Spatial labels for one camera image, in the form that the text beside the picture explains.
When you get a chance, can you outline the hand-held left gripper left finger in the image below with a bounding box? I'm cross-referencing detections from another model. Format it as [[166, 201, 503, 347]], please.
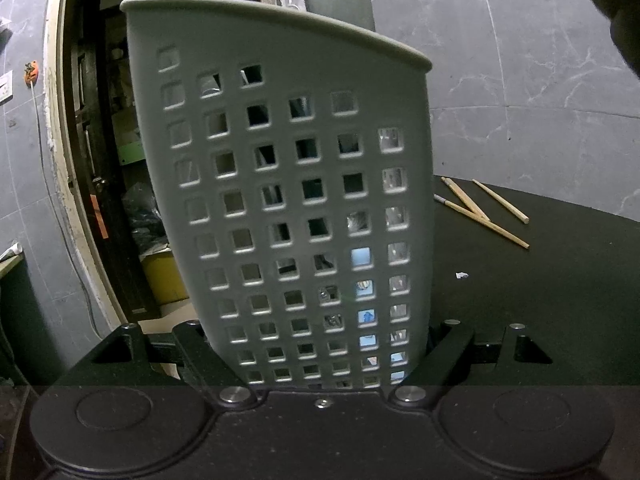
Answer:
[[60, 321, 258, 408]]

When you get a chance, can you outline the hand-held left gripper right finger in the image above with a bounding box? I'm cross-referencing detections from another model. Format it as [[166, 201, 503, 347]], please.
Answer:
[[390, 317, 591, 408]]

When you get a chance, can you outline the grey perforated utensil basket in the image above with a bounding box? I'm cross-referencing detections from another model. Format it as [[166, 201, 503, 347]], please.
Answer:
[[120, 0, 434, 394]]

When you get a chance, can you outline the person's right hand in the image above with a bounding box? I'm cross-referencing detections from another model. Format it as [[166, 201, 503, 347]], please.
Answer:
[[579, 0, 640, 81]]

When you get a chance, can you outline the yellow plastic container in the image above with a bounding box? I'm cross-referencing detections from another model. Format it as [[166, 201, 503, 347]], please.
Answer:
[[141, 254, 190, 305]]

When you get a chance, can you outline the black plastic bag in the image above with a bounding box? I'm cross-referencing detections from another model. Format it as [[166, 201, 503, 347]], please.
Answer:
[[122, 184, 171, 256]]

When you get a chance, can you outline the side counter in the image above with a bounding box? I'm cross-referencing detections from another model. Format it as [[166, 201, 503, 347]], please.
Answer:
[[0, 252, 26, 281]]

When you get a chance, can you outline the green box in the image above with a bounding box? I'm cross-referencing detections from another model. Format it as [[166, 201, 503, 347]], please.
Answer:
[[119, 141, 147, 165]]

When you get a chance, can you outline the dark wooden door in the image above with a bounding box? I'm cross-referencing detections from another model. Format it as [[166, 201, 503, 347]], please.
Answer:
[[67, 0, 146, 319]]

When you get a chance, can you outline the storage shelf unit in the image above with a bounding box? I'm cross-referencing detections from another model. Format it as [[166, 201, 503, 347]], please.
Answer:
[[102, 7, 151, 171]]

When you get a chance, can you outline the thin wall cable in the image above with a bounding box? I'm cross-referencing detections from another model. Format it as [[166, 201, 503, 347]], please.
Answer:
[[30, 82, 101, 339]]

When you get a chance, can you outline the pale door frame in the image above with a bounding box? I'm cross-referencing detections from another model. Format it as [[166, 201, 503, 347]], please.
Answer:
[[42, 0, 281, 334]]

